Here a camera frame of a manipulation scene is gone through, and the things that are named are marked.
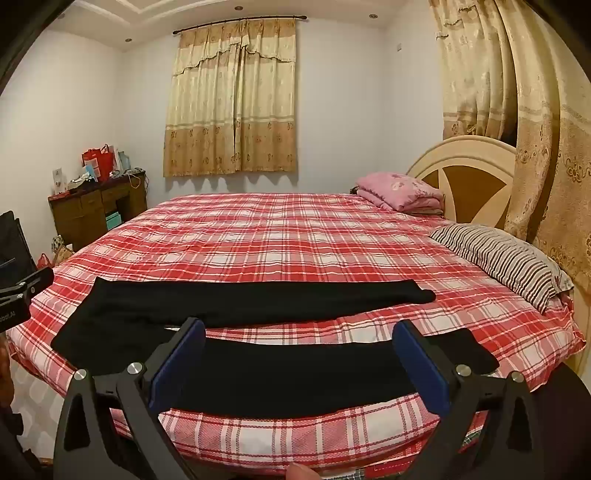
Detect brown wooden desk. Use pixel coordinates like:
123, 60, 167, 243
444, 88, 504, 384
47, 171, 148, 252

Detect red gift bag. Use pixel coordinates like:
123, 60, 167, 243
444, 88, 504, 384
82, 144, 115, 182

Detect patterned floor bag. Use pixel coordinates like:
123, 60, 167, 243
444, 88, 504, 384
50, 235, 75, 266

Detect pink folded blanket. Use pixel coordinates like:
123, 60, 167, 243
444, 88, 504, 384
355, 172, 445, 214

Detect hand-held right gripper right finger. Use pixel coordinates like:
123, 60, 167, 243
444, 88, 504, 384
392, 320, 541, 480

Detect dark curtain rod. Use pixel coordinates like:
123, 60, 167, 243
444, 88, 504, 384
173, 14, 308, 35

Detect cream wooden headboard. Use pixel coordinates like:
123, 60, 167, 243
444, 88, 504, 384
405, 135, 518, 229

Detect striped pillow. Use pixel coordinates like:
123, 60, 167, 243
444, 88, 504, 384
429, 224, 575, 310

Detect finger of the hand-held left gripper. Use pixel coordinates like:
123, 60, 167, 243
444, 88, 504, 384
0, 267, 54, 301

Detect white quilted mattress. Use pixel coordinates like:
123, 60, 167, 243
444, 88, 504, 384
9, 355, 93, 462

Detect red plaid bed sheet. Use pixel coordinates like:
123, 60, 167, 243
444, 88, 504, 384
9, 193, 585, 462

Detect large beige floral curtain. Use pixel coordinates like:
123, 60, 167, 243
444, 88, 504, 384
427, 0, 591, 296

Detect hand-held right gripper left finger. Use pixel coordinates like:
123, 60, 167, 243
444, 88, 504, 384
53, 318, 206, 480

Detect beige window curtain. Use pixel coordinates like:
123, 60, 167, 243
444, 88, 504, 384
163, 18, 298, 177

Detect black pants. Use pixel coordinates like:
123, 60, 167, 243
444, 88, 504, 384
51, 277, 500, 418

